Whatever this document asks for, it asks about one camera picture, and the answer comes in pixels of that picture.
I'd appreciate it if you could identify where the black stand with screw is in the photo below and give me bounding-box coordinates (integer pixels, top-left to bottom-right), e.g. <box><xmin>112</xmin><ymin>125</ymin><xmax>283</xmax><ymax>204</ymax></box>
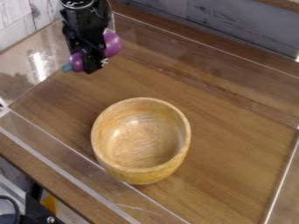
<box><xmin>21</xmin><ymin>184</ymin><xmax>65</xmax><ymax>224</ymax></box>

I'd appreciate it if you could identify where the clear acrylic tray wall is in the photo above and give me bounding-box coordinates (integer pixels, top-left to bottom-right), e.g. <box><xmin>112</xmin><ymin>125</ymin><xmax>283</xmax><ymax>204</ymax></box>
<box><xmin>0</xmin><ymin>13</ymin><xmax>299</xmax><ymax>224</ymax></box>

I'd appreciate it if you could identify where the black cable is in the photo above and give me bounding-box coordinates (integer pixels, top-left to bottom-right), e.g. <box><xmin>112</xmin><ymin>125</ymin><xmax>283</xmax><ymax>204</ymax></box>
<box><xmin>0</xmin><ymin>195</ymin><xmax>21</xmax><ymax>224</ymax></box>

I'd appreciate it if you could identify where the purple toy eggplant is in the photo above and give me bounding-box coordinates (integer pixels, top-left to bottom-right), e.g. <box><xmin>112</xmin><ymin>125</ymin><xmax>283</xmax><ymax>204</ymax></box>
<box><xmin>63</xmin><ymin>29</ymin><xmax>123</xmax><ymax>73</ymax></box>

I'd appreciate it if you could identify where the brown wooden bowl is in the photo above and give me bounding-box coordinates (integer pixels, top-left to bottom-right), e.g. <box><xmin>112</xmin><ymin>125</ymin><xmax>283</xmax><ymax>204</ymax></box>
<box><xmin>91</xmin><ymin>97</ymin><xmax>192</xmax><ymax>185</ymax></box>

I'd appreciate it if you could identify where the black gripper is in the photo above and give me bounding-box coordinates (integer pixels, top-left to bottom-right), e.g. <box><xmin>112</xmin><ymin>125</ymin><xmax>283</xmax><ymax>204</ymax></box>
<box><xmin>60</xmin><ymin>0</ymin><xmax>112</xmax><ymax>74</ymax></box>

